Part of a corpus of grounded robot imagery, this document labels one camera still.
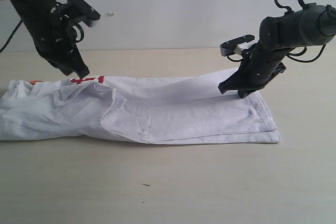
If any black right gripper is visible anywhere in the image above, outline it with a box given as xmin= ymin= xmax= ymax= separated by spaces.
xmin=218 ymin=42 xmax=286 ymax=99

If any white t-shirt red print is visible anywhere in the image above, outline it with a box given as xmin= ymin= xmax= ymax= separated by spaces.
xmin=1 ymin=69 xmax=281 ymax=145

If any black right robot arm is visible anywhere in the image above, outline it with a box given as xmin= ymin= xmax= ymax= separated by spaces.
xmin=218 ymin=3 xmax=335 ymax=98

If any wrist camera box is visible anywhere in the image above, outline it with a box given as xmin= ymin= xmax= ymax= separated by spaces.
xmin=220 ymin=35 xmax=256 ymax=57
xmin=66 ymin=0 xmax=101 ymax=27

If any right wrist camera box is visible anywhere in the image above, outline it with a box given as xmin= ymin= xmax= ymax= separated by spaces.
xmin=220 ymin=35 xmax=256 ymax=57

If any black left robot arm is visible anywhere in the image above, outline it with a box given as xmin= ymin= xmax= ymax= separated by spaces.
xmin=9 ymin=0 xmax=90 ymax=78

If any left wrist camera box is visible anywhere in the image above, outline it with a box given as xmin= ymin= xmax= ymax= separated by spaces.
xmin=66 ymin=0 xmax=101 ymax=27

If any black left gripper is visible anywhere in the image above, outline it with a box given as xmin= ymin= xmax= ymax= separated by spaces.
xmin=23 ymin=6 xmax=90 ymax=78

